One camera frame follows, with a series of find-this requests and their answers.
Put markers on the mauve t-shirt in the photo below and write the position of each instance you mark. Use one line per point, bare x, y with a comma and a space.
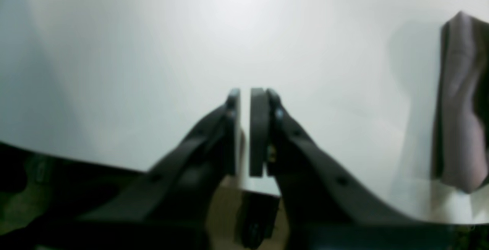
460, 139

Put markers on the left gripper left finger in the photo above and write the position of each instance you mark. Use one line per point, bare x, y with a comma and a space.
164, 208

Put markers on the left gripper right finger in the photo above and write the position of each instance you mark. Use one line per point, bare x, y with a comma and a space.
345, 186

